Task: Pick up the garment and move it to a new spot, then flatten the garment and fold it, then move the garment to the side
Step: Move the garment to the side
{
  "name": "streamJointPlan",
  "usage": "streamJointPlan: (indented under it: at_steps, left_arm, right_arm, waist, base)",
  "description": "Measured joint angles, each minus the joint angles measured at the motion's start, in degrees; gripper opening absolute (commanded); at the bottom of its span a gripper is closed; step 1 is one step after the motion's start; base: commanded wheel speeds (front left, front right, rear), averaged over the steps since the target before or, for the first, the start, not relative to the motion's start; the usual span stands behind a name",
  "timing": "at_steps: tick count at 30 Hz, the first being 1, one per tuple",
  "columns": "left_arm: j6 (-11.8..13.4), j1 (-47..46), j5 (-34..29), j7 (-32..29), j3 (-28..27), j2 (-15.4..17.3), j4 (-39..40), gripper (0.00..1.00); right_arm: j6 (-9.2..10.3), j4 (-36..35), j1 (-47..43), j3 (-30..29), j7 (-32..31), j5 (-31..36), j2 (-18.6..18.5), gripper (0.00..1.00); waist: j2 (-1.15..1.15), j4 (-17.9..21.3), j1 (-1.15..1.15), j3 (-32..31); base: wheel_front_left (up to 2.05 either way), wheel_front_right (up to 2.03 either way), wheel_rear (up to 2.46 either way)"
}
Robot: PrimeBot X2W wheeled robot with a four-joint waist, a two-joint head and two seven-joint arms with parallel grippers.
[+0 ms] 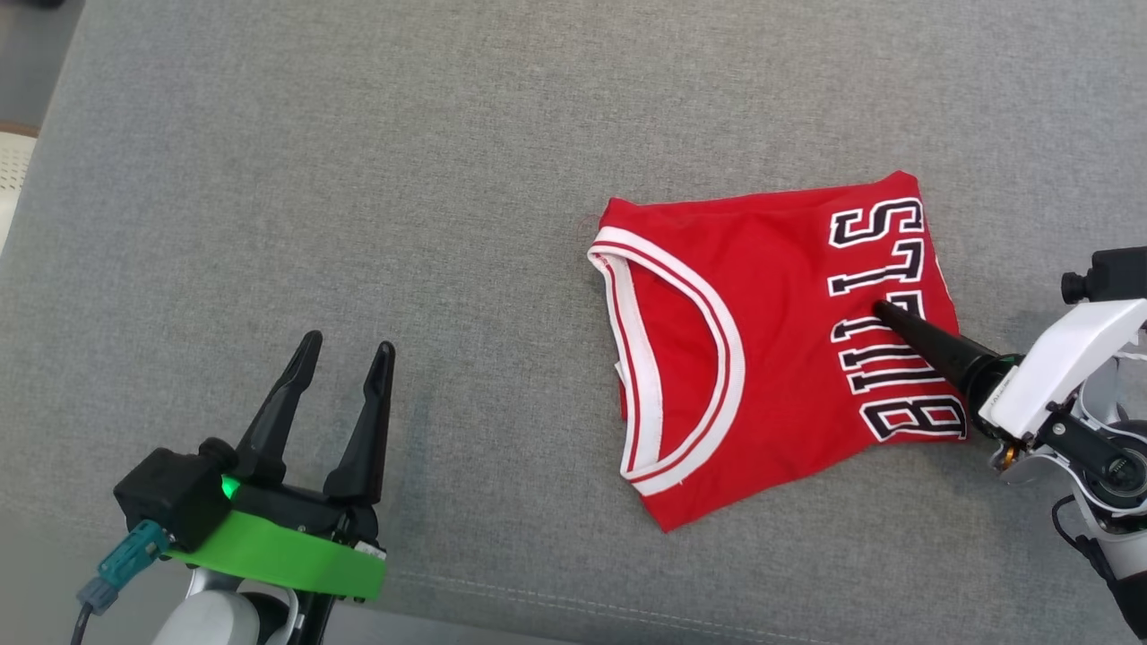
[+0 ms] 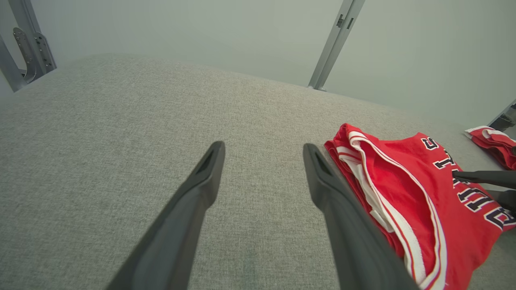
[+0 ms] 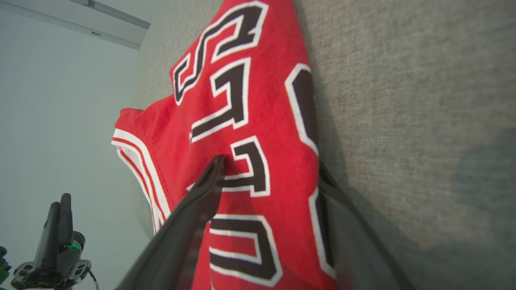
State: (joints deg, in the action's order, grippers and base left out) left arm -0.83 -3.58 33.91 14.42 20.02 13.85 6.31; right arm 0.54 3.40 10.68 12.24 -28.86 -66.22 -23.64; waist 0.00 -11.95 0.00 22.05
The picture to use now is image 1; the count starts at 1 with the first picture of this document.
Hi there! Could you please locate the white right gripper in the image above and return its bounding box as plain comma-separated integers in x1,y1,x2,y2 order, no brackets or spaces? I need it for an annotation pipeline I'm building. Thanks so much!
872,297,1147,444

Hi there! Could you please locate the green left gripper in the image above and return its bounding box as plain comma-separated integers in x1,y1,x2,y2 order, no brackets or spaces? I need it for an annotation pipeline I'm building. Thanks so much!
165,330,397,601

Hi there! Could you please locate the red jersey white trim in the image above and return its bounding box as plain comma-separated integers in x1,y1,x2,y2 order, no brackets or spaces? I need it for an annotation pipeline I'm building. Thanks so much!
587,170,969,534

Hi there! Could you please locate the grey fabric sofa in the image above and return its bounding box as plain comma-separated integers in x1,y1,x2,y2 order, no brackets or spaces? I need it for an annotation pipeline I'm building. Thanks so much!
0,0,1147,645

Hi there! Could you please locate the cream plastic laundry basket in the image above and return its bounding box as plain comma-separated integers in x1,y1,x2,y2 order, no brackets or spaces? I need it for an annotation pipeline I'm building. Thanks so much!
0,121,39,256

